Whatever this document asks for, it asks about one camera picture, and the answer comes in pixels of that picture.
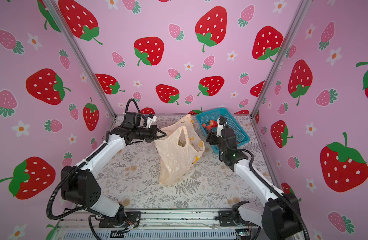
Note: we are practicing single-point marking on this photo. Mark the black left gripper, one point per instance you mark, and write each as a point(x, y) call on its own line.
point(154, 135)

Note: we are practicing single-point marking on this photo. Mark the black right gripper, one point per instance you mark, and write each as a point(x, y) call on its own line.
point(212, 135)

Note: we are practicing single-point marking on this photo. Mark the translucent orange plastic bag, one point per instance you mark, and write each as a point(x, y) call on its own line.
point(179, 150)

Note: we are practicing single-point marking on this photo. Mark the large fake strawberry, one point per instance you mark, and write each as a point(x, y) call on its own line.
point(213, 123)

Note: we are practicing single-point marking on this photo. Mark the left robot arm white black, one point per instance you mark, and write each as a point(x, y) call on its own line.
point(79, 184)

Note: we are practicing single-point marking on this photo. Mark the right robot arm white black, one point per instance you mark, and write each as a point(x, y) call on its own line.
point(281, 217)

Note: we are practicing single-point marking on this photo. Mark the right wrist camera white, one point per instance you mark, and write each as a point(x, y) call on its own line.
point(221, 125)

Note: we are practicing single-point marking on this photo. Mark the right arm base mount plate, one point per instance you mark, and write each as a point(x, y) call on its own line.
point(226, 219)

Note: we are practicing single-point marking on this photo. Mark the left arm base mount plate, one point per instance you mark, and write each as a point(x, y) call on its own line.
point(123, 220)

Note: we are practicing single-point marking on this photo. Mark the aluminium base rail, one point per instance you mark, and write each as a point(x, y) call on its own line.
point(156, 224)

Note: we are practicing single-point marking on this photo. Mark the aluminium frame post right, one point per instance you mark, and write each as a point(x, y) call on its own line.
point(293, 29)

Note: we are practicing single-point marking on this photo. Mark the aluminium frame post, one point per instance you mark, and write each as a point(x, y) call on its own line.
point(84, 64)
point(293, 29)

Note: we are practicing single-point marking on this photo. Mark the aluminium frame post left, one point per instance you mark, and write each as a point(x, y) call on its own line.
point(84, 64)

